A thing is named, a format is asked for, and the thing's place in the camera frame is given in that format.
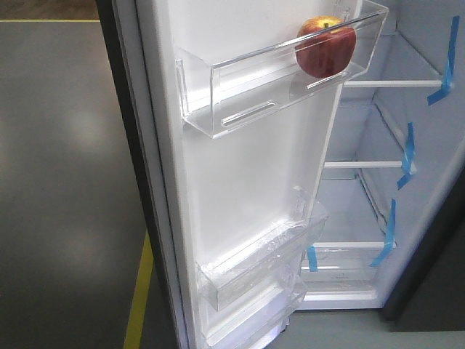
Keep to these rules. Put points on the red yellow apple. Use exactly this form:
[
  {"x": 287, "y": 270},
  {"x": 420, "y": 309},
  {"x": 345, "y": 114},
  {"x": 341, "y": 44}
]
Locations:
[{"x": 328, "y": 53}]

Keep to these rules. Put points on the fridge door with bins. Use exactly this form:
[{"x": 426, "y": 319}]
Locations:
[{"x": 228, "y": 138}]

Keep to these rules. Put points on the dark grey fridge unit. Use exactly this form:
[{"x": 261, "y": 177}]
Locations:
[{"x": 429, "y": 296}]

